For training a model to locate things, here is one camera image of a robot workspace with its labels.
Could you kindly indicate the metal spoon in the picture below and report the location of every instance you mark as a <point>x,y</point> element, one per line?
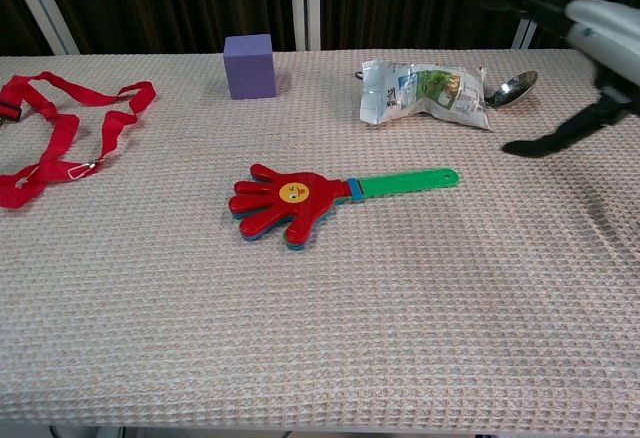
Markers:
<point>517,83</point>

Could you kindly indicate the beige waffle-weave tablecloth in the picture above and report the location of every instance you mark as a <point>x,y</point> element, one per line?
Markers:
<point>320,318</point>

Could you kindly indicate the red hand clapper toy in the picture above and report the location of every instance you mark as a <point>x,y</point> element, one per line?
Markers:
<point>300,205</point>

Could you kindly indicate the silver foil snack packet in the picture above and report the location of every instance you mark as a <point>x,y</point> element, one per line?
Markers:
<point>425,93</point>

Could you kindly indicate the purple foam block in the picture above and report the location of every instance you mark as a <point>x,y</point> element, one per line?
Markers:
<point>249,70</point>

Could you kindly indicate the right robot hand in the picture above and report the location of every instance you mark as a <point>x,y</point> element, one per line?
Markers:
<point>610,33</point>

